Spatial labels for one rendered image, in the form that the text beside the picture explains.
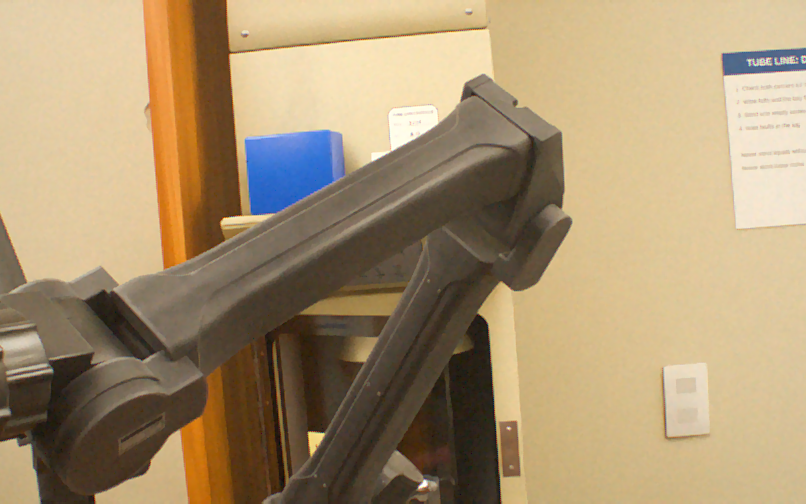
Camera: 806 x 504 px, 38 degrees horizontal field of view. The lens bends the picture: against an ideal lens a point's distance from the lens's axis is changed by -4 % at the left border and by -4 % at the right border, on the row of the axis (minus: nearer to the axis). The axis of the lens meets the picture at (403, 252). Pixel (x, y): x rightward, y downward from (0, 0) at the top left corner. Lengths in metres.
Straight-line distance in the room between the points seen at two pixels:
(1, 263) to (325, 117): 0.46
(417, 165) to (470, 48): 0.70
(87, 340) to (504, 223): 0.35
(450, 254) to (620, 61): 1.03
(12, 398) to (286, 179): 0.81
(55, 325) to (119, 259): 1.36
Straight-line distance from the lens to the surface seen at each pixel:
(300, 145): 1.39
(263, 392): 1.51
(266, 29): 1.52
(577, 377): 1.93
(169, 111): 1.44
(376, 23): 1.50
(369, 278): 1.45
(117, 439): 0.67
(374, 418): 1.00
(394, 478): 1.13
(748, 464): 2.00
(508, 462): 1.51
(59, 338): 0.65
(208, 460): 1.48
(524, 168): 0.85
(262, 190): 1.40
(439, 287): 0.94
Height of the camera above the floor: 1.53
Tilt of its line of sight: 3 degrees down
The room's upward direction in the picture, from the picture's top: 5 degrees counter-clockwise
